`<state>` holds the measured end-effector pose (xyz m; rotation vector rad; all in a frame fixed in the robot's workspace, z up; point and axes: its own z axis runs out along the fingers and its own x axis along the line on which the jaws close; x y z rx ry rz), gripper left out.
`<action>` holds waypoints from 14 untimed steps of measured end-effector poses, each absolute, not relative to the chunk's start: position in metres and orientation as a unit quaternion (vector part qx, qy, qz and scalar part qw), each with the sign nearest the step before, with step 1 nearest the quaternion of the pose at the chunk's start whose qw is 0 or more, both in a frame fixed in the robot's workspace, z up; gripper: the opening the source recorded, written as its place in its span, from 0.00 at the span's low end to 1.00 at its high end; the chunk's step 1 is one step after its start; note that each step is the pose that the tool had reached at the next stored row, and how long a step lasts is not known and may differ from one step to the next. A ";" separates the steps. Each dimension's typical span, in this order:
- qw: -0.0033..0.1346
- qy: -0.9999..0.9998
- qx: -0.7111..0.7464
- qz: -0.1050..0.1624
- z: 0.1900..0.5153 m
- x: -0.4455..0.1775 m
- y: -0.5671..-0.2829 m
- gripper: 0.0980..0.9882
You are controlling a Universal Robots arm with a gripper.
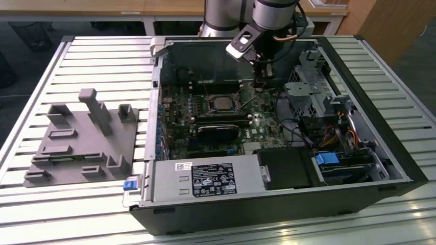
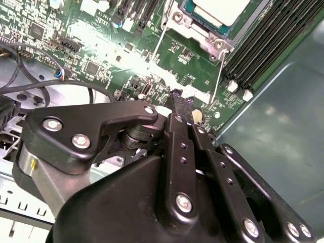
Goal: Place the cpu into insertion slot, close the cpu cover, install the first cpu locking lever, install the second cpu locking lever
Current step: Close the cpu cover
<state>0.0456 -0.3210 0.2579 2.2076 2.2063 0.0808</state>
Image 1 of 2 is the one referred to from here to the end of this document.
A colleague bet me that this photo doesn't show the silver power supply unit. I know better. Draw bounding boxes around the silver power supply unit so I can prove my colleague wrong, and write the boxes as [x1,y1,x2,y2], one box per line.
[149,154,266,202]

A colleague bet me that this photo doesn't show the blue disk carrier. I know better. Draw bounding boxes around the blue disk carrier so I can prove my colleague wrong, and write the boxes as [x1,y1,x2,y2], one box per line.
[314,152,340,166]

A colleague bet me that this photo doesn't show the black mesh bin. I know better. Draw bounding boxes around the black mesh bin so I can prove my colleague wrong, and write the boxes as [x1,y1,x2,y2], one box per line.
[8,21,53,52]

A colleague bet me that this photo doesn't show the green motherboard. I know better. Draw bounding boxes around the green motherboard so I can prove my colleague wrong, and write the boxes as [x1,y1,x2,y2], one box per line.
[158,81,306,160]

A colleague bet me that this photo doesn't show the black cable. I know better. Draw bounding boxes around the black cable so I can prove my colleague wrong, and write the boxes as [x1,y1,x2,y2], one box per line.
[278,118,314,149]

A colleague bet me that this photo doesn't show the orange yellow wire bundle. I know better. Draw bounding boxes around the orange yellow wire bundle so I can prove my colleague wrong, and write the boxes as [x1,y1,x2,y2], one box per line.
[320,125,361,154]

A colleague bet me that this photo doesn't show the black PC case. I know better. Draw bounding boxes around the black PC case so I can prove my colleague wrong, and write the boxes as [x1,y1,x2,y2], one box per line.
[128,35,429,236]

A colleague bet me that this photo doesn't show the grey parts rack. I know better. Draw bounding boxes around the grey parts rack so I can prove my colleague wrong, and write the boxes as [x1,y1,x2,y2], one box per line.
[21,88,140,188]

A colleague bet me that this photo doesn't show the black RAM slots block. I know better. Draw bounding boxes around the black RAM slots block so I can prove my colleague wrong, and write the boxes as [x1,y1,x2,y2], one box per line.
[190,78,240,94]

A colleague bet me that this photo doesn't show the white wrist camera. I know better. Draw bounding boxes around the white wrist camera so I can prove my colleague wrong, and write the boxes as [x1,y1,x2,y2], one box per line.
[225,24,264,64]

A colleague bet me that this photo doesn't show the silver CPU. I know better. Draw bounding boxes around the silver CPU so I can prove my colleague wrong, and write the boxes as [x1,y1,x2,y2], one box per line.
[209,96,236,111]

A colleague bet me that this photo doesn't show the silver chipset heatsink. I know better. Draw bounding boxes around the silver chipset heatsink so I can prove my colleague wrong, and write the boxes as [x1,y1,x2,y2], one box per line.
[242,142,261,154]

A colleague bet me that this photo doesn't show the metal drive cage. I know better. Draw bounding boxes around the metal drive cage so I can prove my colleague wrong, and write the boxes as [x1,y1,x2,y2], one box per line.
[282,50,353,118]

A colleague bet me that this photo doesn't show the black RAM stick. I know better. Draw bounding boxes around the black RAM stick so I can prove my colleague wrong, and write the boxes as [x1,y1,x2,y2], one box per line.
[196,118,249,126]
[196,114,248,122]

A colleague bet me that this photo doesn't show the black fan shroud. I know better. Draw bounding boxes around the black fan shroud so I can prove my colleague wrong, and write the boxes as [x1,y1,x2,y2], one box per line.
[253,147,328,191]

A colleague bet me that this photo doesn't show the black graphics card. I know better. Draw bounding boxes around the black graphics card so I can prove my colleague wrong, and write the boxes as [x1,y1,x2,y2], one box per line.
[196,124,240,142]

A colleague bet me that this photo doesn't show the green RAM stick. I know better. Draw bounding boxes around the green RAM stick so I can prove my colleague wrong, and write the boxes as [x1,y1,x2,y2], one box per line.
[49,155,102,162]

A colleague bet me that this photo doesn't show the wooden cabinet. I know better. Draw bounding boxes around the wooden cabinet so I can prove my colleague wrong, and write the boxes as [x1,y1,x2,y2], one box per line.
[336,0,436,66]

